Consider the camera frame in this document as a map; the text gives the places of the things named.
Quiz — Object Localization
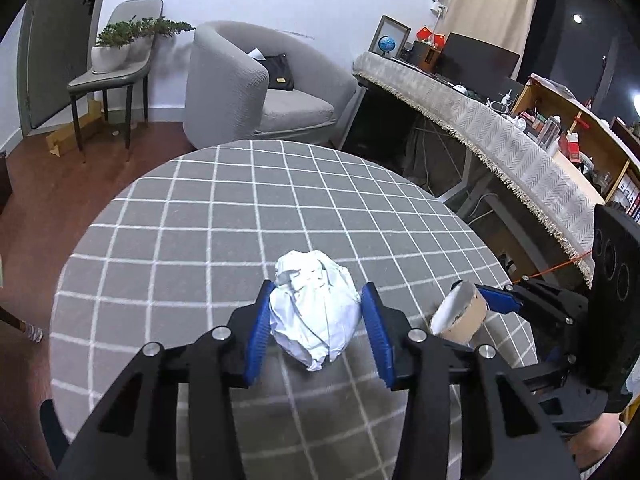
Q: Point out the grey armchair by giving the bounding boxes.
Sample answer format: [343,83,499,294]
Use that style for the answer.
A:
[182,21,358,150]

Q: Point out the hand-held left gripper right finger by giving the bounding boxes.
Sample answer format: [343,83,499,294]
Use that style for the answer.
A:
[360,281,581,480]

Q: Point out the brown wooden box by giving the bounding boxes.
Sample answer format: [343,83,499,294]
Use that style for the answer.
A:
[412,40,441,73]

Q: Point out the picture frame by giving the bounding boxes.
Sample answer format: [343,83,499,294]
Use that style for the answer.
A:
[375,15,412,58]

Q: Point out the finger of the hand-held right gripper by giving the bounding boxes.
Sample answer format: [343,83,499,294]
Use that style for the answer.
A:
[450,280,591,333]
[510,352,608,433]

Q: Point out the potted plant in white pot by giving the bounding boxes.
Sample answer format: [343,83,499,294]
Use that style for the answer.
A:
[91,20,146,73]
[127,16,196,61]

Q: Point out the white paper ball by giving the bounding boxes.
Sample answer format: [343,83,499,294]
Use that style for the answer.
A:
[269,250,362,372]

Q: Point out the dark grey door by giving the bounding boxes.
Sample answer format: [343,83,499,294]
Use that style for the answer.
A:
[17,0,113,138]

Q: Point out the black handbag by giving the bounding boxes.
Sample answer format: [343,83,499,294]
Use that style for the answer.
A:
[262,53,296,92]

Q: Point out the orange cord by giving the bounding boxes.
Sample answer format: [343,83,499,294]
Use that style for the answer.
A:
[510,252,596,283]

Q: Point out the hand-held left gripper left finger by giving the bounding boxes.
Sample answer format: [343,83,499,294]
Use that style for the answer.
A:
[57,280,278,480]

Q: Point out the black monitor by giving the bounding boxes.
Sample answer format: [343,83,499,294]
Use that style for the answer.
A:
[435,32,522,86]

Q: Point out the beige fringed desk cloth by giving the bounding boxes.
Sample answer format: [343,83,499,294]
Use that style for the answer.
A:
[352,51,606,286]

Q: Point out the grey dining chair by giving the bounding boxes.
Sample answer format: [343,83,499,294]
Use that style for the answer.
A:
[67,0,166,163]

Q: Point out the grey checked tablecloth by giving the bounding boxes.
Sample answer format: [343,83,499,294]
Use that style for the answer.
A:
[49,140,538,480]

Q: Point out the beige curtain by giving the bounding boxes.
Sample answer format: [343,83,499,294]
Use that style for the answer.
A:
[440,0,546,56]

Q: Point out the flat cardboard box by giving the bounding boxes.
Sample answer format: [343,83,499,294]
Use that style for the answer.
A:
[46,101,106,157]

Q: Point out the brown open storage box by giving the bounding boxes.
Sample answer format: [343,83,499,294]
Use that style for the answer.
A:
[510,74,640,221]

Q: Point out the dark wooden table leg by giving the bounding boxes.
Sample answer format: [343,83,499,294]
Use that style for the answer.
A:
[0,305,45,343]

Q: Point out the brown cardboard tape roll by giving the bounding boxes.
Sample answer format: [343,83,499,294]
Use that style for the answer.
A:
[429,281,488,348]

